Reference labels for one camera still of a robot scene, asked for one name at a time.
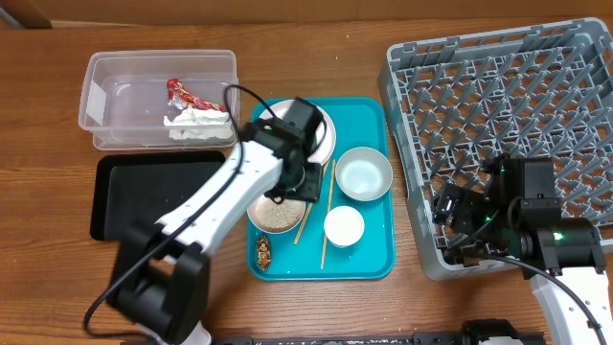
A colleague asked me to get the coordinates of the small pink plate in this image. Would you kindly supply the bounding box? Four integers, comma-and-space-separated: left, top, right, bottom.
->
247, 195, 307, 234

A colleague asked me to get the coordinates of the small white cup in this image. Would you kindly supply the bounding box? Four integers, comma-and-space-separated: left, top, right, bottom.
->
324, 206, 365, 248

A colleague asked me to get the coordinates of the brown food scrap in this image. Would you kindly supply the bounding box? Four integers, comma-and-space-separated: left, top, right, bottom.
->
256, 235, 272, 270

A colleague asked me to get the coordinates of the white tissue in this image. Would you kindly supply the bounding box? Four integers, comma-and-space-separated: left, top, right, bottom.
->
163, 107, 234, 140

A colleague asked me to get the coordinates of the red snack wrapper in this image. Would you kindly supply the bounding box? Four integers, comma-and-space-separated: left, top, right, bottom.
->
167, 79, 225, 112

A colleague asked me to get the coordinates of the pile of rice grains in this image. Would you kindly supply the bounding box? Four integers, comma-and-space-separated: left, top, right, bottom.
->
255, 199, 304, 232

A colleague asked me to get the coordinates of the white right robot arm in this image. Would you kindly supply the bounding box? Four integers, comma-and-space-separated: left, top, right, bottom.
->
432, 182, 612, 344

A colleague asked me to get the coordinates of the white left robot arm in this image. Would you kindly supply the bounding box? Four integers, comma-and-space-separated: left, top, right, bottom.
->
102, 119, 326, 344

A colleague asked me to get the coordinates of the grey dishwasher rack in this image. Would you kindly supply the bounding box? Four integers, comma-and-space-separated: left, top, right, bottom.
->
378, 18, 612, 281

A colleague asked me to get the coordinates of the left wooden chopstick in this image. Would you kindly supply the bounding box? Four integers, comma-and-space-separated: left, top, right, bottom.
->
293, 162, 329, 245

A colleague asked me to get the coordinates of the wooden chopstick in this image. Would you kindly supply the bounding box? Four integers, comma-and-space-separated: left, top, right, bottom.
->
320, 158, 337, 270
293, 162, 329, 245

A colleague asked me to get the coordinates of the right wooden chopstick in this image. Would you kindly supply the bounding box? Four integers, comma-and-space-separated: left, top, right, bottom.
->
320, 158, 337, 270

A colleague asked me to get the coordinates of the grey bowl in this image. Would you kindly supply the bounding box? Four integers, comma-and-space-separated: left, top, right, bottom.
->
335, 147, 394, 202

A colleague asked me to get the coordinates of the teal plastic tray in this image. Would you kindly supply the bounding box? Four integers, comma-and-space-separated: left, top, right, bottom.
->
247, 97, 396, 282

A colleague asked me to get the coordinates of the large white plate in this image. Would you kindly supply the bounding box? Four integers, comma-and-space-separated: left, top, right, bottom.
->
270, 100, 336, 166

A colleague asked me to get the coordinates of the black plastic tray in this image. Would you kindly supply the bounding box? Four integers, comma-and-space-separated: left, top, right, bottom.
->
90, 150, 225, 241

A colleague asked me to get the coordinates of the clear plastic bin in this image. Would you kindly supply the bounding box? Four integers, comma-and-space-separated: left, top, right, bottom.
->
79, 49, 239, 150

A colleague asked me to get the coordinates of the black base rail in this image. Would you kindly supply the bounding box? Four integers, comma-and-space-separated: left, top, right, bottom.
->
186, 319, 546, 345

